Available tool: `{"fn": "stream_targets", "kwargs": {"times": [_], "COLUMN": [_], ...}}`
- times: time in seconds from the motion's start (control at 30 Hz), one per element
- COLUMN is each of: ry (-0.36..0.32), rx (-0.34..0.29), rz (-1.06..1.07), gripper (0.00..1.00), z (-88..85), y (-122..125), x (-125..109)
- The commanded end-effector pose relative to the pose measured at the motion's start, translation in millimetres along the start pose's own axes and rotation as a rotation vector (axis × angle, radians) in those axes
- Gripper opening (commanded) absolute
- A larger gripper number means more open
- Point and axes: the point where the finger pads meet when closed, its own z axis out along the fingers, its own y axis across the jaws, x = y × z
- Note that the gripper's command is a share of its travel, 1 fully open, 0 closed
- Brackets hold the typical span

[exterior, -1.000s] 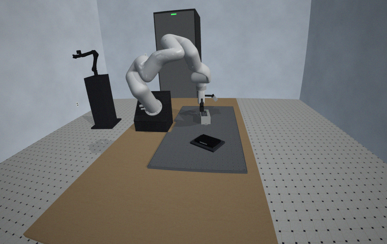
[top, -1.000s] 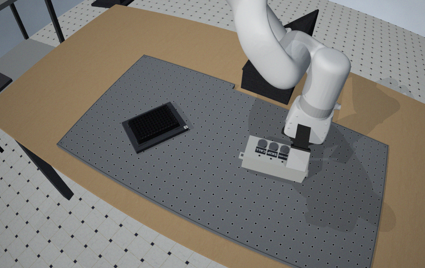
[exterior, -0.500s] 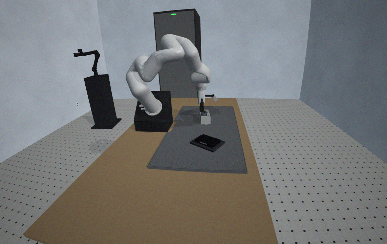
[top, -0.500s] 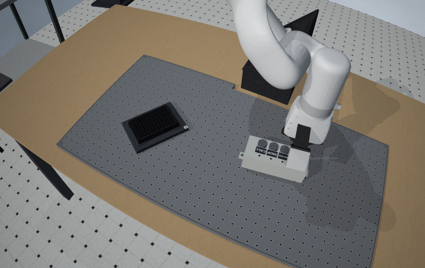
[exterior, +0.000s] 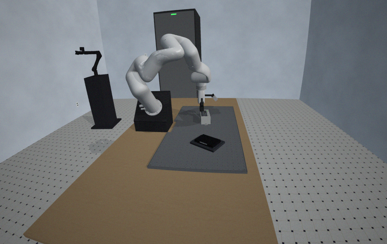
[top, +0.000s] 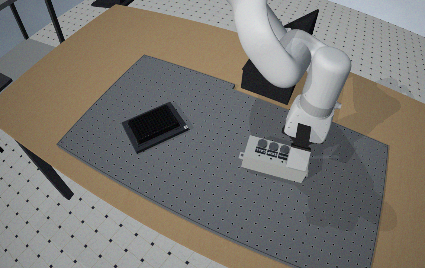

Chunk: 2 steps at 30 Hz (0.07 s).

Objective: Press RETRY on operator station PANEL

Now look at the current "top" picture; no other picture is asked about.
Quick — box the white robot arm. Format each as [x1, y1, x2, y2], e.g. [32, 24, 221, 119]
[226, 0, 351, 171]

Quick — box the light grey button panel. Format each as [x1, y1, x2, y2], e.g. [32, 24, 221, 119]
[239, 135, 309, 183]

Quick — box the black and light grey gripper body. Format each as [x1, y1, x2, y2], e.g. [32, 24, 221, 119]
[284, 95, 335, 144]

